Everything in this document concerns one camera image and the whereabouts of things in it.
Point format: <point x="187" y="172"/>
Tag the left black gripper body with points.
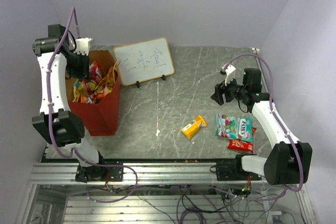
<point x="77" y="65"/>

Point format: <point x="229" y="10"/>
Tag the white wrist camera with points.
<point x="229" y="73"/>
<point x="83" y="46"/>

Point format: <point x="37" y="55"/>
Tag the aluminium rail frame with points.
<point x="166" y="179"/>

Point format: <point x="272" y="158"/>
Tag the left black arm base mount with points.
<point x="98" y="174"/>

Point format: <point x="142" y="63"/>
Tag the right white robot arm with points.
<point x="289" y="160"/>

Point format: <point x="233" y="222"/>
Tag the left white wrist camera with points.
<point x="83" y="46"/>

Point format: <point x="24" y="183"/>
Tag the orange Fox's fruits candy bag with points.
<point x="95" y="93"/>

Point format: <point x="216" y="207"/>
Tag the red candy packet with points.
<point x="240" y="145"/>

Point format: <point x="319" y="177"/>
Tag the teal Fox's mint candy bag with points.
<point x="234" y="128"/>

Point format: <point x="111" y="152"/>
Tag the yellow snack bar packet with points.
<point x="192" y="128"/>

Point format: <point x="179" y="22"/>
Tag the gold teal snack bag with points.
<point x="79" y="90"/>

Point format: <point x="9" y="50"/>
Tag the red brown paper bag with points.
<point x="100" y="119"/>

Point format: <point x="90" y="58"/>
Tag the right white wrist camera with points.
<point x="229" y="73"/>

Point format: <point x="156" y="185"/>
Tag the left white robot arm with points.
<point x="56" y="123"/>

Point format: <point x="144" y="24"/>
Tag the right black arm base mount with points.
<point x="230" y="169"/>

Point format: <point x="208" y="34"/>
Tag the orange chip bag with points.
<point x="109" y="80"/>

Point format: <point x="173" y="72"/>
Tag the orange white snack packet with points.
<point x="96" y="72"/>

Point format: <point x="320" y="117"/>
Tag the small whiteboard with stand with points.
<point x="144" y="61"/>

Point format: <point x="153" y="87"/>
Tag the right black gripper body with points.
<point x="232" y="91"/>

